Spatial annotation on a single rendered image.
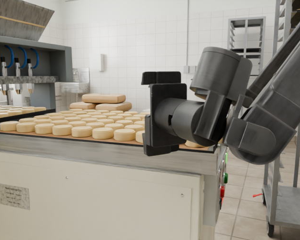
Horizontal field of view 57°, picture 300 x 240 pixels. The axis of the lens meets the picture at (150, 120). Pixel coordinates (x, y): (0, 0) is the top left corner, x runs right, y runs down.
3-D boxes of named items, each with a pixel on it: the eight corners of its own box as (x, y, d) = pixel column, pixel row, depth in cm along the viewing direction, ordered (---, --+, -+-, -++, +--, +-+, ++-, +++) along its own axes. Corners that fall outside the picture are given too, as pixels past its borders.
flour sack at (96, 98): (80, 103, 491) (80, 94, 488) (92, 100, 530) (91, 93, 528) (118, 104, 470) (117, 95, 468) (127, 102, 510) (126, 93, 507)
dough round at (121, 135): (120, 135, 69) (119, 128, 68) (138, 137, 67) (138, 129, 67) (110, 140, 64) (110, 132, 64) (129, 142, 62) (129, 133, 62)
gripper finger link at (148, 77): (128, 110, 53) (149, 116, 44) (127, 72, 51) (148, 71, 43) (160, 108, 55) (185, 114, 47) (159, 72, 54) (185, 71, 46)
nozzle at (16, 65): (13, 94, 106) (9, 45, 103) (19, 93, 109) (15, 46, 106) (25, 94, 104) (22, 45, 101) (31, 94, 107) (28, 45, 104)
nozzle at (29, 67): (25, 93, 112) (22, 47, 109) (31, 92, 114) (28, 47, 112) (37, 93, 110) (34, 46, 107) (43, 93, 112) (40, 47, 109)
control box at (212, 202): (201, 225, 66) (203, 168, 64) (214, 187, 88) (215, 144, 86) (216, 227, 65) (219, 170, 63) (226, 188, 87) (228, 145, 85)
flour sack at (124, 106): (117, 115, 451) (116, 105, 448) (94, 113, 463) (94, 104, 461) (133, 109, 518) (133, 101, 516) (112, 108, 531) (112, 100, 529)
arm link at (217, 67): (271, 160, 32) (255, 156, 40) (305, 66, 32) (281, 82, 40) (172, 125, 34) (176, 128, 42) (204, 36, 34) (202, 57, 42)
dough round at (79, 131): (82, 132, 73) (82, 125, 72) (96, 135, 70) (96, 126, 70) (67, 135, 69) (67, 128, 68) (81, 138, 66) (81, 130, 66)
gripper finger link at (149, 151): (129, 146, 54) (150, 159, 45) (128, 109, 52) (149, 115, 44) (160, 142, 56) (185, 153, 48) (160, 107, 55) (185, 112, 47)
